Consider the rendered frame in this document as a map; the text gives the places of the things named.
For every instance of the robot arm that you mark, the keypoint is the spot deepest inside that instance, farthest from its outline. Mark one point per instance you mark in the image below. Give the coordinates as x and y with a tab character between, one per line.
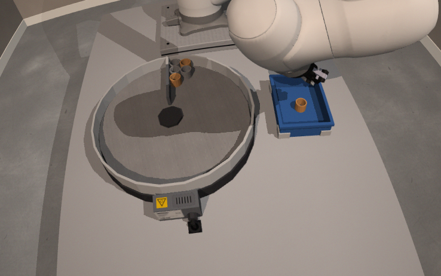
281	35

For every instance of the blue plastic crate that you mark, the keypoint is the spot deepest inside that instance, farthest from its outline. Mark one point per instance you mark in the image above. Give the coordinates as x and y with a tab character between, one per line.
290	123

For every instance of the bronze bushing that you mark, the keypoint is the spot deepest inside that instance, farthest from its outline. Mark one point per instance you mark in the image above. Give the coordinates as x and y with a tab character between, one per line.
175	80
185	62
300	101

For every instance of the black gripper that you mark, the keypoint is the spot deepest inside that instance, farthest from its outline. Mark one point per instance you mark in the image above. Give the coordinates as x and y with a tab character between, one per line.
313	73

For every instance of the grey metal bushing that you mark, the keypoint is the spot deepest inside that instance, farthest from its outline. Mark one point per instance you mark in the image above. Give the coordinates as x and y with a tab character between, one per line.
174	69
186	72
174	62

